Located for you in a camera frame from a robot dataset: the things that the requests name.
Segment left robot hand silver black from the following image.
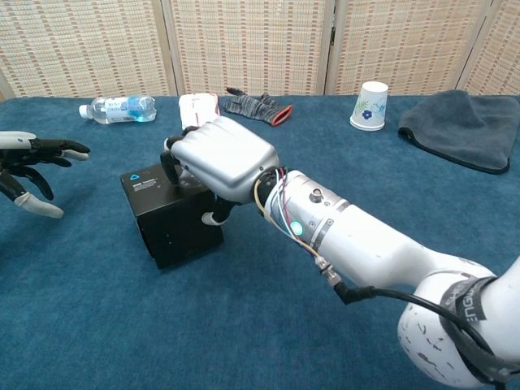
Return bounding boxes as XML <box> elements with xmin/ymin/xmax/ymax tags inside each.
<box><xmin>0</xmin><ymin>130</ymin><xmax>91</xmax><ymax>219</ymax></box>

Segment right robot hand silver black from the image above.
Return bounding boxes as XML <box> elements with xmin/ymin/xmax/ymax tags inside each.
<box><xmin>159</xmin><ymin>115</ymin><xmax>281</xmax><ymax>227</ymax></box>

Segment black cardboard box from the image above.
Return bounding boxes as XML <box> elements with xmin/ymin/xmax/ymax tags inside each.
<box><xmin>119</xmin><ymin>162</ymin><xmax>225</xmax><ymax>270</ymax></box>

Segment grey knit glove red cuff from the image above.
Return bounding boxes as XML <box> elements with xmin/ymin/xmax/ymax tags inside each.
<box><xmin>223</xmin><ymin>86</ymin><xmax>293</xmax><ymax>128</ymax></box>

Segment white tissue packet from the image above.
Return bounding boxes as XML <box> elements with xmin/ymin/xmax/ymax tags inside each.
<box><xmin>178</xmin><ymin>93</ymin><xmax>221</xmax><ymax>130</ymax></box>

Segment clear plastic water bottle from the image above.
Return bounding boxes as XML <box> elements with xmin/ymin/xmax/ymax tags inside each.
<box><xmin>78</xmin><ymin>95</ymin><xmax>158</xmax><ymax>125</ymax></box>

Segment woven folding screen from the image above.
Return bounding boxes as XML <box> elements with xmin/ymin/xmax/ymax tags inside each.
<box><xmin>0</xmin><ymin>0</ymin><xmax>520</xmax><ymax>102</ymax></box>

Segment white floral paper cup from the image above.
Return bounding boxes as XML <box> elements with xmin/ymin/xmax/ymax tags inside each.
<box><xmin>349</xmin><ymin>80</ymin><xmax>389</xmax><ymax>132</ymax></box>

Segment blue table cloth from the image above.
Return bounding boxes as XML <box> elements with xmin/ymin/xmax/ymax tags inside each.
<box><xmin>0</xmin><ymin>93</ymin><xmax>520</xmax><ymax>390</ymax></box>

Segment dark grey towel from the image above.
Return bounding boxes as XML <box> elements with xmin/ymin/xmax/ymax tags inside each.
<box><xmin>397</xmin><ymin>89</ymin><xmax>520</xmax><ymax>175</ymax></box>

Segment coloured wrist wire bundle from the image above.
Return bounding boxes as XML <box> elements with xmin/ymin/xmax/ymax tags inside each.
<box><xmin>253</xmin><ymin>166</ymin><xmax>326</xmax><ymax>261</ymax></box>

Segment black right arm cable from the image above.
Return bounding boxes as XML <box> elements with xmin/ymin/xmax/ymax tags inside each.
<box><xmin>318</xmin><ymin>259</ymin><xmax>520</xmax><ymax>385</ymax></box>

